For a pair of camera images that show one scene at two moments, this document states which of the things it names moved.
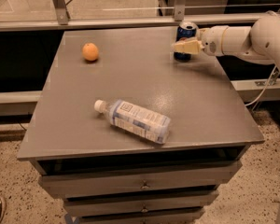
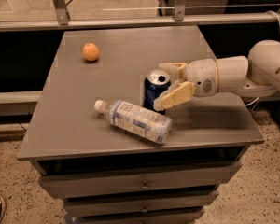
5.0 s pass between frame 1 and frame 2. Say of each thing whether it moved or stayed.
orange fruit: stayed
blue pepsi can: moved
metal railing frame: stayed
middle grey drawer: stayed
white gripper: moved
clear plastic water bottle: stayed
